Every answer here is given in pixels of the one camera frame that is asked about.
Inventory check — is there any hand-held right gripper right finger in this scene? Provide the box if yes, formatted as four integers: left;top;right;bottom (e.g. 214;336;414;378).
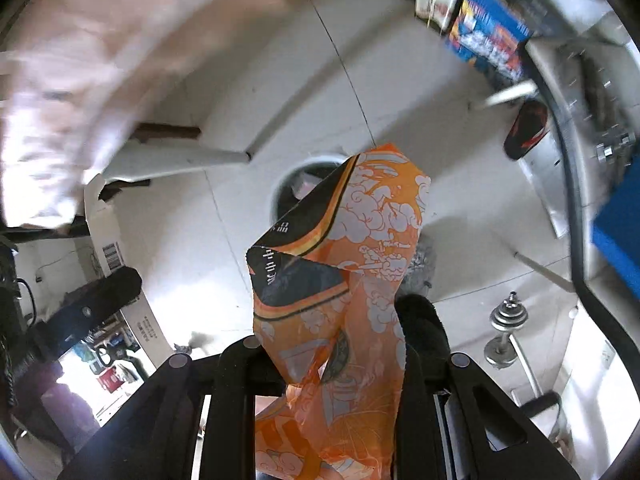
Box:
392;294;583;480

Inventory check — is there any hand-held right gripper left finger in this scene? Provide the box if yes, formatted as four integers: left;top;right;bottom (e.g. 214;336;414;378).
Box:
57;337;288;480

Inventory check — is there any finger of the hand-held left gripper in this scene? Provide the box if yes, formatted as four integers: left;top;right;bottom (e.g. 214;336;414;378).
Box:
30;266;144;357

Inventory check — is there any orange snack wrapper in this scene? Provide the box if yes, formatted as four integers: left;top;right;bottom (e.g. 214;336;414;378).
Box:
245;143;432;480

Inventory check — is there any round black trash bin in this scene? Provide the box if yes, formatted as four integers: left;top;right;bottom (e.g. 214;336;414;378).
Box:
269;152;351;221

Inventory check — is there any white cardboard box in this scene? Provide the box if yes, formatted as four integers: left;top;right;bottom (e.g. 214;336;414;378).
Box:
84;195;177;367

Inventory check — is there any grey fluffy slipper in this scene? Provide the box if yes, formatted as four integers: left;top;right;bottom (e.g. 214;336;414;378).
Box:
407;232;442;292

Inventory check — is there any metal dumbbell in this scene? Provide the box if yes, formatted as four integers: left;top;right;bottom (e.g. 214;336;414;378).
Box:
482;292;546;398

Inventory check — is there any red black slipper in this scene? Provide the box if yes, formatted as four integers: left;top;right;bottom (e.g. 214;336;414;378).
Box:
502;99;550;162

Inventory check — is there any plain blue box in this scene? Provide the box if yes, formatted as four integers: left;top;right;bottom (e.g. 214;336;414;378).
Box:
592;160;640;301

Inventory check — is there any brown diamond-pattern tablecloth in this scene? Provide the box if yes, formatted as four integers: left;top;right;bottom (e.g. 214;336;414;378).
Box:
0;0;296;231

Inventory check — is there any blue printed box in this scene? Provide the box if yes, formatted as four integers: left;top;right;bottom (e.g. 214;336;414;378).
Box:
446;0;540;82

